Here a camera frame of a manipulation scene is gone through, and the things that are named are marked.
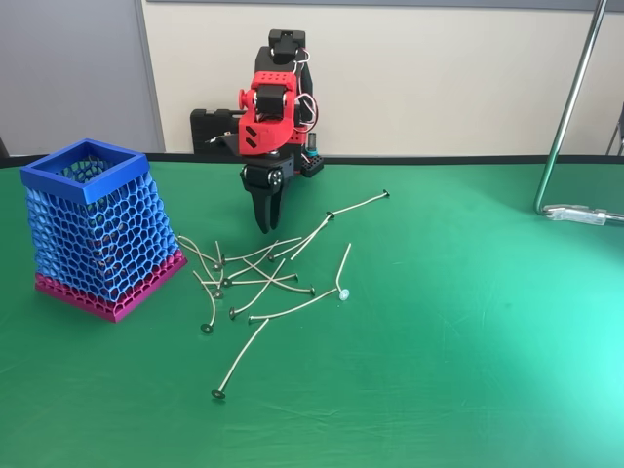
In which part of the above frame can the long metal stick upper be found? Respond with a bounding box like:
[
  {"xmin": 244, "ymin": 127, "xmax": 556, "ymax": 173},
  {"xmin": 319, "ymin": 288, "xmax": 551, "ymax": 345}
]
[{"xmin": 331, "ymin": 188, "xmax": 392, "ymax": 215}]

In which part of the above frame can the black plastic tool case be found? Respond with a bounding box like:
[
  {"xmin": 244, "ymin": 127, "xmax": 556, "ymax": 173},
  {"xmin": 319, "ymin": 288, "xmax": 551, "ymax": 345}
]
[{"xmin": 189, "ymin": 107, "xmax": 245, "ymax": 155}]

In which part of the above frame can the green table cloth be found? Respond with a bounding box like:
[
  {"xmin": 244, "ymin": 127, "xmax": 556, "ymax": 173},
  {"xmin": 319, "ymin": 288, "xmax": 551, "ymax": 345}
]
[{"xmin": 0, "ymin": 154, "xmax": 624, "ymax": 468}]

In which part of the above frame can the chrome tube frame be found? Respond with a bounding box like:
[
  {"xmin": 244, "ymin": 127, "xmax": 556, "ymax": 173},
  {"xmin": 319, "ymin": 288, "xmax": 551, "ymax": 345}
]
[{"xmin": 533, "ymin": 0, "xmax": 624, "ymax": 226}]

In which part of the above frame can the white red servo cable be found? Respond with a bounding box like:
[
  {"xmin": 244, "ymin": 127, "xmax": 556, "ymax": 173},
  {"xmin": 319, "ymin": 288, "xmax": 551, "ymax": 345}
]
[{"xmin": 291, "ymin": 47, "xmax": 322, "ymax": 131}]

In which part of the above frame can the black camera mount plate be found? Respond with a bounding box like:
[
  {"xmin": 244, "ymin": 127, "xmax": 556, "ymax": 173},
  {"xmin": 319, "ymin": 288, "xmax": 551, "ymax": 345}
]
[{"xmin": 205, "ymin": 132, "xmax": 241, "ymax": 153}]

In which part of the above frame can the dark chair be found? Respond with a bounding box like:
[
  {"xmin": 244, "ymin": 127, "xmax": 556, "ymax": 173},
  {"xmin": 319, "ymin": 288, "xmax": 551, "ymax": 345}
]
[{"xmin": 606, "ymin": 100, "xmax": 624, "ymax": 157}]

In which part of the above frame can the blue and magenta mesh basket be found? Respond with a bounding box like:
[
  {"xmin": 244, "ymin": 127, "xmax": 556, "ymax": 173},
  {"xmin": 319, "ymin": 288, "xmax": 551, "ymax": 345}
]
[{"xmin": 19, "ymin": 138, "xmax": 189, "ymax": 324}]

